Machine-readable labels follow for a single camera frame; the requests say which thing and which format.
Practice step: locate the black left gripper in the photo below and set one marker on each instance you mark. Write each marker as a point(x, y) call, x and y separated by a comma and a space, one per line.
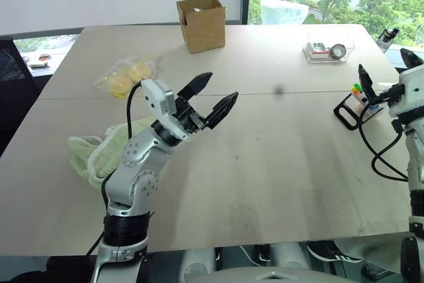
point(189, 116)

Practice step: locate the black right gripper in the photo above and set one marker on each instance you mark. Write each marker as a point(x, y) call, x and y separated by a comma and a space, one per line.
point(391, 92)

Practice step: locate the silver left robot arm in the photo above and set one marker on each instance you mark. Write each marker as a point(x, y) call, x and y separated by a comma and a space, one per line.
point(132, 177)

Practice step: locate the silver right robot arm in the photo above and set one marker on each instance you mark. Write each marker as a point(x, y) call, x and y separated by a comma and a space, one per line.
point(415, 153)

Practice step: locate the green capped pen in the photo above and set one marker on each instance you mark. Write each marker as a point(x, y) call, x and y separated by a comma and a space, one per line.
point(355, 85)

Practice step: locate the orange capped pen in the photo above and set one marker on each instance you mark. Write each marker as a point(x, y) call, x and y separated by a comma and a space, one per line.
point(356, 90)

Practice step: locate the red capped pen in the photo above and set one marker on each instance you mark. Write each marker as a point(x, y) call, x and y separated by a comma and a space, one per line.
point(359, 95)

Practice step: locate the black and white pen holder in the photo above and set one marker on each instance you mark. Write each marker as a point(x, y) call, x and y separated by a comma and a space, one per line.
point(344, 110)

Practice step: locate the black and yellow device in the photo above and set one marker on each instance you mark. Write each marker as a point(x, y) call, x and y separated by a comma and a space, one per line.
point(388, 36)

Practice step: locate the grey tape roll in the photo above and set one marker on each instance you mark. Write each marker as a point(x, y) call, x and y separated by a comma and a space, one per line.
point(338, 51)

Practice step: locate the clear plastic box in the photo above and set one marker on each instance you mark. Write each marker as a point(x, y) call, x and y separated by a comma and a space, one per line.
point(328, 51)

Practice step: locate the brown cardboard box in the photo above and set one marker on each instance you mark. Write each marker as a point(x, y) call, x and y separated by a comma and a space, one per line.
point(205, 28)

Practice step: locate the yellow round bun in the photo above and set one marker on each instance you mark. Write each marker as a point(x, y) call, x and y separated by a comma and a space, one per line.
point(139, 72)
point(120, 85)

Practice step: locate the red and white small box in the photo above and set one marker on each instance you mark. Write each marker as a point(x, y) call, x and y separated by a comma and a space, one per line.
point(317, 49)

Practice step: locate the clear plastic bag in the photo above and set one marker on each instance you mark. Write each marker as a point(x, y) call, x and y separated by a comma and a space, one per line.
point(109, 74)

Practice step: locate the large translucent plastic bag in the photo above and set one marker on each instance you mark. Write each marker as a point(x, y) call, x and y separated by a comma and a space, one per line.
point(283, 11)

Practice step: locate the light green knitted cloth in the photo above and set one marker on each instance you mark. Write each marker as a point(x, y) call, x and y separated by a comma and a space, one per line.
point(99, 160)

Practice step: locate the silver robot torso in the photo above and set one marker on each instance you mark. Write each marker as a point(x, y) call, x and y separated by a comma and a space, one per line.
point(265, 274)

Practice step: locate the black sneaker white stripes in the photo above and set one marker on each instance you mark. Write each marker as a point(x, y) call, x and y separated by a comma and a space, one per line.
point(331, 251)

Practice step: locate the black mesh office chair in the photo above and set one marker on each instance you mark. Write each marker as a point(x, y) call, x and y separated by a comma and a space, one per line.
point(13, 97)

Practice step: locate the dark rounded shape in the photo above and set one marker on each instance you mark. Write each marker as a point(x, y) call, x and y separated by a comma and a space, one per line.
point(46, 269)

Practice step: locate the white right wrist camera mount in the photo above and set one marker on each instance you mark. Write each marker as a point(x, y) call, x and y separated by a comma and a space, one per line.
point(410, 87)

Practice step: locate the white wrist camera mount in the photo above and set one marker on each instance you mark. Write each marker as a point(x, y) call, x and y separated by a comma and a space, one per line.
point(159, 97)
point(410, 87)

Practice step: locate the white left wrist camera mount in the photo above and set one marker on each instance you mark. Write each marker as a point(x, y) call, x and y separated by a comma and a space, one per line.
point(159, 97)

